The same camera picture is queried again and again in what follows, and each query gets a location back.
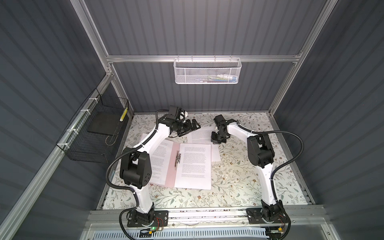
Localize printed paper sheet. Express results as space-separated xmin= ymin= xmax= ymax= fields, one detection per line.
xmin=187 ymin=126 xmax=221 ymax=163
xmin=150 ymin=140 xmax=174 ymax=186
xmin=174 ymin=144 xmax=212 ymax=190

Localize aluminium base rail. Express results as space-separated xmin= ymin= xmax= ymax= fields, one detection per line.
xmin=80 ymin=205 xmax=342 ymax=240

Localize black corrugated cable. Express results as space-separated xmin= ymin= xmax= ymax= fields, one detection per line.
xmin=236 ymin=124 xmax=305 ymax=205
xmin=105 ymin=109 xmax=170 ymax=240

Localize pink file folder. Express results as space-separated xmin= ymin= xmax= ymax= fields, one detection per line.
xmin=140 ymin=133 xmax=214 ymax=190

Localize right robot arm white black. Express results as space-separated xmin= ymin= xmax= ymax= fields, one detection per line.
xmin=211 ymin=115 xmax=284 ymax=223

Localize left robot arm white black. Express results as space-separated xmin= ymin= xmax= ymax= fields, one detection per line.
xmin=120 ymin=119 xmax=201 ymax=214

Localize black corrugated cable left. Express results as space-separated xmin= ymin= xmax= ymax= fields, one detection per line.
xmin=105 ymin=109 xmax=170 ymax=240

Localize black wire basket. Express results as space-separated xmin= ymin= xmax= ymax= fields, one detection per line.
xmin=57 ymin=91 xmax=130 ymax=164

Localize markers in white basket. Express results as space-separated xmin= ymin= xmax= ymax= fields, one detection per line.
xmin=196 ymin=74 xmax=238 ymax=84

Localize yellow marker in basket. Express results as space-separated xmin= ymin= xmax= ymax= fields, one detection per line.
xmin=120 ymin=108 xmax=128 ymax=122

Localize white wire mesh basket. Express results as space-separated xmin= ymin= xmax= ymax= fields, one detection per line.
xmin=173 ymin=58 xmax=242 ymax=85

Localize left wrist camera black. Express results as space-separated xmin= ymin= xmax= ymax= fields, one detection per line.
xmin=167 ymin=105 xmax=188 ymax=122

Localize printed paper sheet back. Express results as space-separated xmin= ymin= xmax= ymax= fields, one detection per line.
xmin=187 ymin=126 xmax=221 ymax=163

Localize black corrugated cable right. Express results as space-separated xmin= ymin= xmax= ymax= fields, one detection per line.
xmin=236 ymin=124 xmax=305 ymax=205

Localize floral patterned table mat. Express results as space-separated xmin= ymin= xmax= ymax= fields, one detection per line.
xmin=102 ymin=112 xmax=309 ymax=210

